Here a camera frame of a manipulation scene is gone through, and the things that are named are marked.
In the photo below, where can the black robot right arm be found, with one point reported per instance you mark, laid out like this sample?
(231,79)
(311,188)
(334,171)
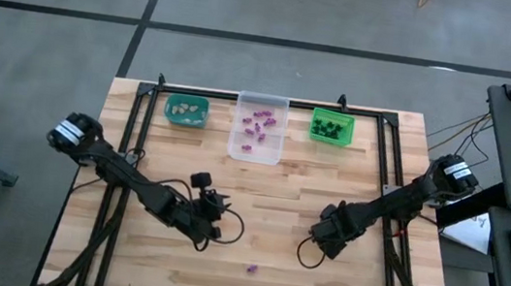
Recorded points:
(405,200)

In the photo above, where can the teal plastic bin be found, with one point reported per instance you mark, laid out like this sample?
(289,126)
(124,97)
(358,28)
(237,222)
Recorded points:
(199,107)

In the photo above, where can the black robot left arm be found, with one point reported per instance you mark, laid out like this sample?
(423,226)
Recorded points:
(125,173)

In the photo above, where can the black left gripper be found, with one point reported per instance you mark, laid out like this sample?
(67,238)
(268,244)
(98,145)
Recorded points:
(200,216)

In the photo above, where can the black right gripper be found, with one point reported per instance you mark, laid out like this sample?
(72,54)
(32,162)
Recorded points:
(343,227)

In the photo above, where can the black table clamp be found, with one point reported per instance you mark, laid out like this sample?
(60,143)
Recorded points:
(161,79)
(342,101)

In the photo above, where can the green plastic basket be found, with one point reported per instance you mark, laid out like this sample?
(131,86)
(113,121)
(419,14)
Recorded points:
(346,125)

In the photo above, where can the clear plastic bin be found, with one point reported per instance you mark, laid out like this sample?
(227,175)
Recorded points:
(259,155)

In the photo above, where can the white paper sheet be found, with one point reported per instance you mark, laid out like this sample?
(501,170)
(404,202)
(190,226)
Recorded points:
(469,233)

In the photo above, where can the purple foam decoration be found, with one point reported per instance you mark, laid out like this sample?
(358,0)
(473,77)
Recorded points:
(247,120)
(267,124)
(252,268)
(246,148)
(266,113)
(257,127)
(273,121)
(249,131)
(257,114)
(261,137)

